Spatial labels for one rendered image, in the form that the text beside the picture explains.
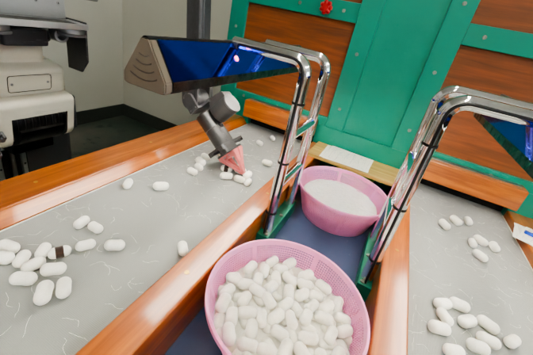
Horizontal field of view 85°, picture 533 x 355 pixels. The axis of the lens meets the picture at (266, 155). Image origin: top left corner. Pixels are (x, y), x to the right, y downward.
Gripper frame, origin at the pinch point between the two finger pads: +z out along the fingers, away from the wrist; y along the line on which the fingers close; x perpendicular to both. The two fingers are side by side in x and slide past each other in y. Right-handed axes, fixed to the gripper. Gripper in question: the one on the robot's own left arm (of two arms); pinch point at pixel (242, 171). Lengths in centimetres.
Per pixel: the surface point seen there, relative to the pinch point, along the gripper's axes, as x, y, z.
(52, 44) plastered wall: 144, 72, -155
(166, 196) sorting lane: 6.8, -21.0, -5.1
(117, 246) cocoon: 1.5, -39.2, -1.3
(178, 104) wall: 126, 135, -79
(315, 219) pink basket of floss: -10.7, 2.2, 22.0
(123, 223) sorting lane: 6.2, -33.6, -4.6
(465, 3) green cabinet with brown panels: -68, 43, -6
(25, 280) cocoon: 4, -51, -4
